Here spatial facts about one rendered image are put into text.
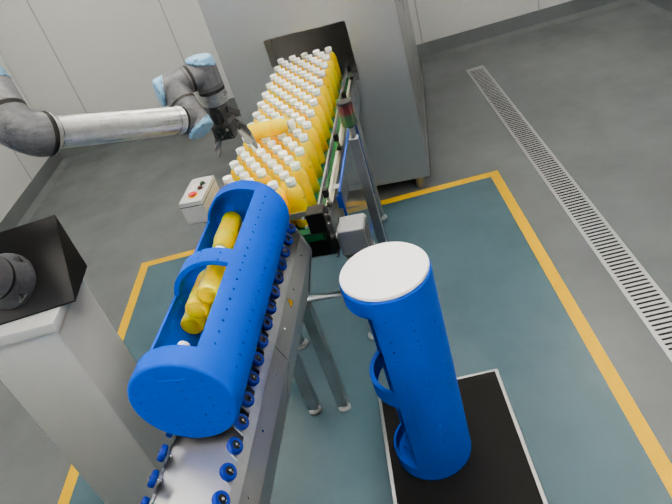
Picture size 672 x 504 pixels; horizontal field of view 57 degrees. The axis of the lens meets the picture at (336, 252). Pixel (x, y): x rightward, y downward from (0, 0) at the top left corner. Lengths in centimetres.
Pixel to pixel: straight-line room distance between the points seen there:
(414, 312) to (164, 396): 73
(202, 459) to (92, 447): 98
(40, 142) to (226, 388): 76
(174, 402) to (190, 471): 19
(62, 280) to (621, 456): 210
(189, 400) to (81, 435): 103
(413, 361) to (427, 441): 39
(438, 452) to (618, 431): 76
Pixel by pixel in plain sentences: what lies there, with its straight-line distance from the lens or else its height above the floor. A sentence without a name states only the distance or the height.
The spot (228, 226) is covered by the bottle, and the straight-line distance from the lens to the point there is 214.
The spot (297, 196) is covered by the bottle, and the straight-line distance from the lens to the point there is 237.
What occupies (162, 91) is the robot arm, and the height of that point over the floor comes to 161.
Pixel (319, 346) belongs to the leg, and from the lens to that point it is 260.
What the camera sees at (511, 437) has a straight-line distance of 250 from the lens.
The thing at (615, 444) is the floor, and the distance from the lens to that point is 266.
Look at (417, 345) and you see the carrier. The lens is 190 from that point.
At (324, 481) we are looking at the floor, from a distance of 271.
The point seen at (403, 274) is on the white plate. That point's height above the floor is 104.
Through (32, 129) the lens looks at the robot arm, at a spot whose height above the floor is 174.
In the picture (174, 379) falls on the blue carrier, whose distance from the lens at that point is 158.
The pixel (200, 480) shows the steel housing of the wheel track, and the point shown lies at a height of 93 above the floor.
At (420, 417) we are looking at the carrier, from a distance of 213.
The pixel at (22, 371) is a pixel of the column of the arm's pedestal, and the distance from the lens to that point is 241.
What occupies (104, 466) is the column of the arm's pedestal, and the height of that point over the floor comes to 37.
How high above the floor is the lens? 216
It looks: 34 degrees down
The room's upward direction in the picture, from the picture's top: 18 degrees counter-clockwise
